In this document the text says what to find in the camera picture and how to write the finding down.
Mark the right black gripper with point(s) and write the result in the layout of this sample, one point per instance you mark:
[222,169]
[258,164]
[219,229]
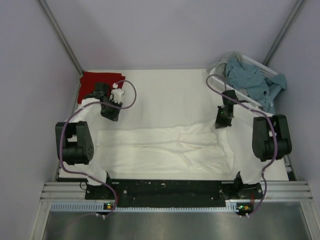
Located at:
[219,123]

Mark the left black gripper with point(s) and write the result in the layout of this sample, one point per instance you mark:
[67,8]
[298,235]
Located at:
[113,116]

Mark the white floral print t-shirt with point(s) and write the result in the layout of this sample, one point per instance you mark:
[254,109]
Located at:
[194,149]

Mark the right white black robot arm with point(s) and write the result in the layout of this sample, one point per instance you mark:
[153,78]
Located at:
[256,138]

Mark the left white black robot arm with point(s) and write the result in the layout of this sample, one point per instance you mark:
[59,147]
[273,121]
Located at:
[74,141]

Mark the folded red t-shirt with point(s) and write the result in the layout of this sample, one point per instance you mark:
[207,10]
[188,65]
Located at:
[89,79]

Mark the light blue t-shirt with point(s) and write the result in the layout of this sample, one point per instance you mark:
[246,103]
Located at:
[248,77]

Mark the grey crumpled t-shirt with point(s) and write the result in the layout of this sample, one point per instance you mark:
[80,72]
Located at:
[219,66]

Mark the white plastic laundry basket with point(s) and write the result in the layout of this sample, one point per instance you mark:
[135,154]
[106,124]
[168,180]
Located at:
[221,84]

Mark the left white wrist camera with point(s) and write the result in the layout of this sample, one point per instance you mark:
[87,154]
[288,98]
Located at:
[116,93]

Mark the left aluminium frame post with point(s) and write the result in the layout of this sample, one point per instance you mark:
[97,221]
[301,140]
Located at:
[60,35]

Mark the aluminium frame post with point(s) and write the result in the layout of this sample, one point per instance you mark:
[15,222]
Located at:
[293,15]
[60,35]

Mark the slotted grey cable duct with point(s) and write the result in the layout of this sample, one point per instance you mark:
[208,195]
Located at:
[102,207]

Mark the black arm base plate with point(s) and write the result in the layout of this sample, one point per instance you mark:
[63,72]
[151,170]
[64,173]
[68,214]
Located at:
[173,193]

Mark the right aluminium frame post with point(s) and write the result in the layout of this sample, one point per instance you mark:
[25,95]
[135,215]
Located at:
[293,15]

